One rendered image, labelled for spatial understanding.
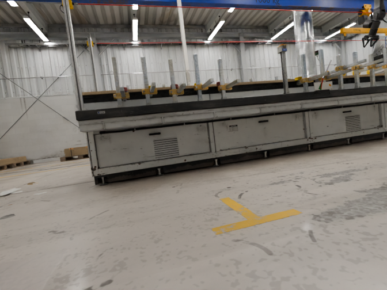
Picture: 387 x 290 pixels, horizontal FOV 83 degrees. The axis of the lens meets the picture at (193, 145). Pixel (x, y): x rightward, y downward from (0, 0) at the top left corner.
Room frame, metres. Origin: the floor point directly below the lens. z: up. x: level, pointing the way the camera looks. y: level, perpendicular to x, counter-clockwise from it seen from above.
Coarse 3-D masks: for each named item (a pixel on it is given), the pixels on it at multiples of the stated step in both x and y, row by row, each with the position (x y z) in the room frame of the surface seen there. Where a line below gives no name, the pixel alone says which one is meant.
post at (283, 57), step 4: (284, 52) 2.39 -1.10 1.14; (280, 56) 2.42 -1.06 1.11; (284, 56) 2.39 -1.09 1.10; (284, 60) 2.39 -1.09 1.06; (284, 64) 2.39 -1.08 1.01; (284, 68) 2.39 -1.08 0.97; (284, 72) 2.39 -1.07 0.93; (284, 76) 2.39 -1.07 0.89; (284, 80) 2.39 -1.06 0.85; (284, 84) 2.40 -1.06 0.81; (284, 88) 2.40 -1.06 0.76; (288, 88) 2.39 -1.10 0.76; (284, 92) 2.40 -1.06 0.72
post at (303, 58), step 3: (303, 54) 2.46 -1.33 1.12; (303, 57) 2.45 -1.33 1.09; (303, 60) 2.45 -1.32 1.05; (303, 63) 2.45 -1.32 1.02; (303, 66) 2.45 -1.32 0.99; (303, 69) 2.46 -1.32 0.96; (303, 72) 2.46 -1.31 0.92; (306, 72) 2.46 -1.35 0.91; (303, 75) 2.46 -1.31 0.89; (306, 75) 2.46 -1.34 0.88; (303, 84) 2.48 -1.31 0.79; (306, 84) 2.46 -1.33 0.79; (303, 87) 2.48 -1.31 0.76; (306, 87) 2.46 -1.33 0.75; (303, 90) 2.48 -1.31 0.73
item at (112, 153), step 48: (96, 96) 2.11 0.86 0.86; (144, 96) 2.22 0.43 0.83; (192, 96) 2.35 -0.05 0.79; (240, 96) 2.49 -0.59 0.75; (96, 144) 2.13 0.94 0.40; (144, 144) 2.24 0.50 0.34; (192, 144) 2.37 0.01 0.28; (240, 144) 2.51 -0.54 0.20; (288, 144) 2.63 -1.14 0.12; (336, 144) 2.84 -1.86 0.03
